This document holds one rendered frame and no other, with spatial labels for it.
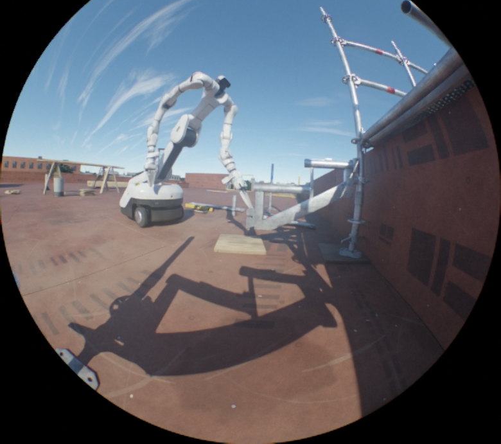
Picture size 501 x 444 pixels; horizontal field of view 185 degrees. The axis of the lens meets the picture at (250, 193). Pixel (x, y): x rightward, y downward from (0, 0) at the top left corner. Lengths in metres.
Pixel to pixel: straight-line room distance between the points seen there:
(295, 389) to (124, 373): 0.35
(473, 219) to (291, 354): 0.59
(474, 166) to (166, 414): 0.85
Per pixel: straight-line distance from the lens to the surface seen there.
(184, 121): 1.27
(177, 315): 0.53
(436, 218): 0.67
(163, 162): 1.40
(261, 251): 0.92
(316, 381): 0.43
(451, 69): 0.56
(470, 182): 0.60
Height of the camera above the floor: 0.38
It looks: 2 degrees down
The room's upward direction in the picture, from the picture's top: 4 degrees clockwise
